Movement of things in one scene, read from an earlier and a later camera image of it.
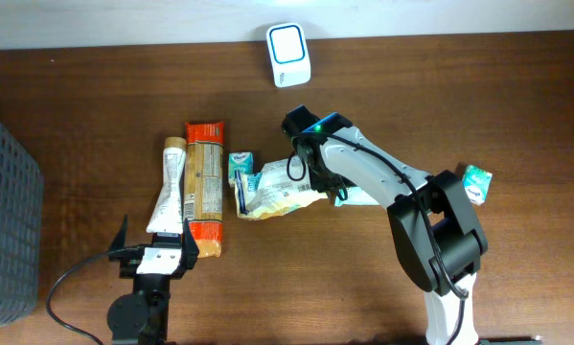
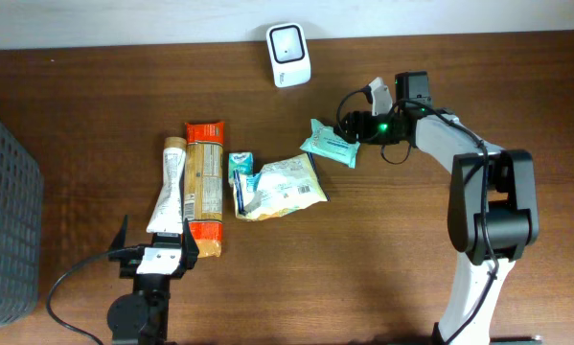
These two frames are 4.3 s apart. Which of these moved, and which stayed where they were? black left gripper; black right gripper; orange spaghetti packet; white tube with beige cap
Moved: black right gripper
Stayed: orange spaghetti packet; white tube with beige cap; black left gripper
